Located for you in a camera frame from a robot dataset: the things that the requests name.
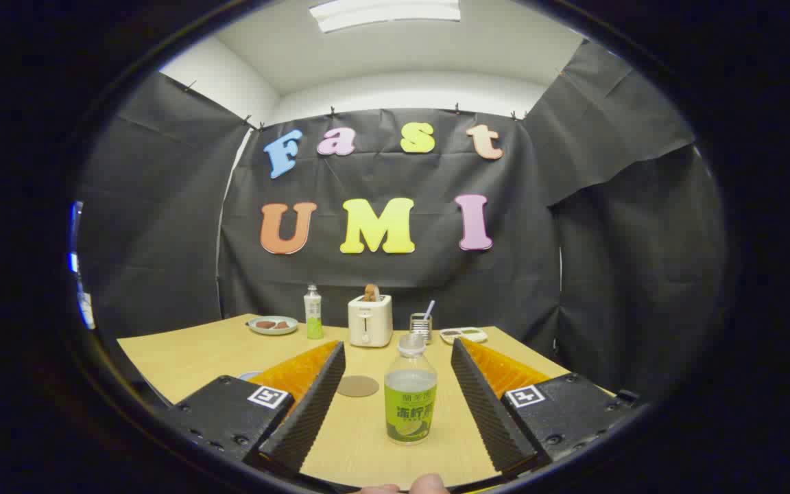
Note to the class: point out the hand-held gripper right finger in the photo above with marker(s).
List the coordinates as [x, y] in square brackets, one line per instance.
[487, 412]

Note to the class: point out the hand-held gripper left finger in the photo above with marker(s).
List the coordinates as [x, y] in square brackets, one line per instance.
[313, 412]

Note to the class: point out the round brown coaster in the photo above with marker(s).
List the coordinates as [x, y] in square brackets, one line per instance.
[358, 386]

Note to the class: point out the white cup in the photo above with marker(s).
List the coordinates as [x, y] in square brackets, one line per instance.
[249, 375]

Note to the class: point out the clear juice bottle green label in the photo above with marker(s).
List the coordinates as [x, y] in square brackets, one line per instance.
[410, 412]

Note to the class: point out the small slim bottle green label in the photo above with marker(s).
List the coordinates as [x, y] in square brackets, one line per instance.
[313, 322]

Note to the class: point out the white divided dish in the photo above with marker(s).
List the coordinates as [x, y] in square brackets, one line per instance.
[463, 340]

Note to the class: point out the pale green plate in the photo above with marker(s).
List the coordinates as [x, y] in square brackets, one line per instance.
[291, 326]

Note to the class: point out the cream toaster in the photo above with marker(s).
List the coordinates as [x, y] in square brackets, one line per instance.
[369, 322]

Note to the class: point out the wooden table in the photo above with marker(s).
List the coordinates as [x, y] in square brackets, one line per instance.
[217, 350]

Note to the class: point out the pale straw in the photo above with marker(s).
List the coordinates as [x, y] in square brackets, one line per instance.
[429, 309]

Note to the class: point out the brown bread slice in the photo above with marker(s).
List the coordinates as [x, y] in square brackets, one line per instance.
[371, 293]

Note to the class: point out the white blurry object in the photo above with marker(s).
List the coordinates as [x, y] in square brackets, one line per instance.
[86, 312]

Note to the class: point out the blue lit monitor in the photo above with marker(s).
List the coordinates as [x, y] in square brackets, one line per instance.
[74, 240]

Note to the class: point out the ceiling light panel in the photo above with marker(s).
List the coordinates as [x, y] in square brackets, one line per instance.
[385, 12]

